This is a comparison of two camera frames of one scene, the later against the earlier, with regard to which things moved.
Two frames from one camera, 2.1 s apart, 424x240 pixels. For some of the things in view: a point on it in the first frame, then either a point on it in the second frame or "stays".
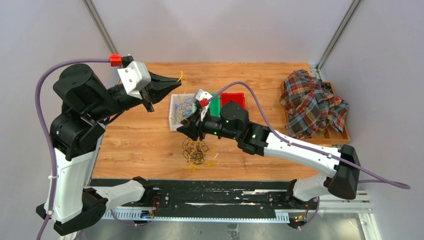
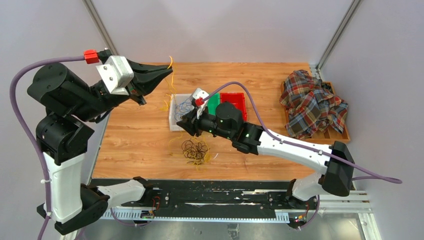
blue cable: x=184 y=109 stays
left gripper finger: x=155 y=95 to x=146 y=82
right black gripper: x=191 y=130 stays
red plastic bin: x=238 y=97 stays
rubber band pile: x=199 y=158 to x=167 y=108
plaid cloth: x=311 y=105 stays
